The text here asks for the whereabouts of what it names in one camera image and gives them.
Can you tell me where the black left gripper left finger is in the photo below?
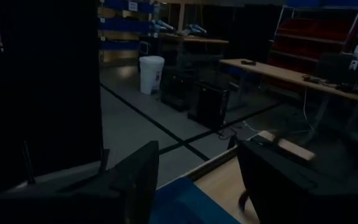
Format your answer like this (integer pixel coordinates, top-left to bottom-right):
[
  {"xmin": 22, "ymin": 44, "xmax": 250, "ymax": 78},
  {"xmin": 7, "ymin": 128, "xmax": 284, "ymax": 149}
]
[{"xmin": 0, "ymin": 141, "xmax": 160, "ymax": 224}]

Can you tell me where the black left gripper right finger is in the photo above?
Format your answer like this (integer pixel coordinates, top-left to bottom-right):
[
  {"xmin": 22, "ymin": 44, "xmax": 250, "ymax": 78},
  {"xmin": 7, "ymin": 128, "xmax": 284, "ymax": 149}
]
[{"xmin": 237, "ymin": 139, "xmax": 358, "ymax": 224}]

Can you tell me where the blue plastic bin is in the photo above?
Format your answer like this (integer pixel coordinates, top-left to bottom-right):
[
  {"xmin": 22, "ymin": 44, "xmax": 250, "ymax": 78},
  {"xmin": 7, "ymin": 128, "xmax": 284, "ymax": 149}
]
[{"xmin": 149, "ymin": 176, "xmax": 241, "ymax": 224}]

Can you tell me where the small black computer tower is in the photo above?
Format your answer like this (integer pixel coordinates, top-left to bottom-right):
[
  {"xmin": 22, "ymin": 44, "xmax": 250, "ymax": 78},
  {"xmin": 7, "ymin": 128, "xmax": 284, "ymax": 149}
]
[{"xmin": 160, "ymin": 70, "xmax": 197, "ymax": 112}]

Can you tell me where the large black computer tower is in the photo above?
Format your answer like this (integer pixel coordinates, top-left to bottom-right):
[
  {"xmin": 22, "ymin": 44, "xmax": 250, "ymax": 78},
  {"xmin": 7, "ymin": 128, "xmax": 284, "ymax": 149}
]
[{"xmin": 187, "ymin": 81, "xmax": 230, "ymax": 129}]

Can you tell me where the white trash can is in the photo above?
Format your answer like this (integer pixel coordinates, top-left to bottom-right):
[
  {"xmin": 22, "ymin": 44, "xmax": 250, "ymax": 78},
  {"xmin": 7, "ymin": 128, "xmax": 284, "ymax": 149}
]
[{"xmin": 139, "ymin": 55, "xmax": 165, "ymax": 95}]

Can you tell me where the long wooden workbench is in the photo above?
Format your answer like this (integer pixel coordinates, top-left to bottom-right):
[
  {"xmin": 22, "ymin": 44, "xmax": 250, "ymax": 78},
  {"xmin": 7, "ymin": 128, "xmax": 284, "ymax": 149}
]
[{"xmin": 218, "ymin": 57, "xmax": 358, "ymax": 147}]

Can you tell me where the black folding screen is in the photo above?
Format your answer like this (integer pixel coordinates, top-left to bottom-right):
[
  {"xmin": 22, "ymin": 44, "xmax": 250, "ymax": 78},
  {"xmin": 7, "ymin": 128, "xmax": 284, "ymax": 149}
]
[{"xmin": 0, "ymin": 0, "xmax": 111, "ymax": 194}]

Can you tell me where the black bench monitor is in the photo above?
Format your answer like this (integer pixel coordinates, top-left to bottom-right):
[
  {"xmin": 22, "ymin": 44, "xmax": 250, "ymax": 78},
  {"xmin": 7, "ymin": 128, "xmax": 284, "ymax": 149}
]
[{"xmin": 316, "ymin": 52, "xmax": 357, "ymax": 84}]

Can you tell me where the wooden workbench with robots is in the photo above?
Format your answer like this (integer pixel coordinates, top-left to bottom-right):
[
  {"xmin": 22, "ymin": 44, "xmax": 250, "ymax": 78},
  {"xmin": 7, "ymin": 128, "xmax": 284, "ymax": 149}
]
[{"xmin": 158, "ymin": 30, "xmax": 230, "ymax": 63}]

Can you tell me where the shelf with blue bins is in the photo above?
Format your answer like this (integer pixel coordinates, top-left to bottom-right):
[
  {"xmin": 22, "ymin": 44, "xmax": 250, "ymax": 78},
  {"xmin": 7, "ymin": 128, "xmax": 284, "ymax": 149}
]
[{"xmin": 97, "ymin": 0, "xmax": 157, "ymax": 68}]

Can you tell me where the red storage rack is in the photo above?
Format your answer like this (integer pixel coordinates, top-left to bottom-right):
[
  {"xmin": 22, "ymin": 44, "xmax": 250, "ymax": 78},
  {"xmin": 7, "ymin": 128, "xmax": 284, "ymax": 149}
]
[{"xmin": 270, "ymin": 4, "xmax": 358, "ymax": 75}]

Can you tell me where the black device with cables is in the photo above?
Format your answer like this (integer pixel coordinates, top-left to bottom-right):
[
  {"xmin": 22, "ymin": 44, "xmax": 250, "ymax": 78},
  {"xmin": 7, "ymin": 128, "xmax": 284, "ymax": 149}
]
[{"xmin": 302, "ymin": 75, "xmax": 323, "ymax": 84}]

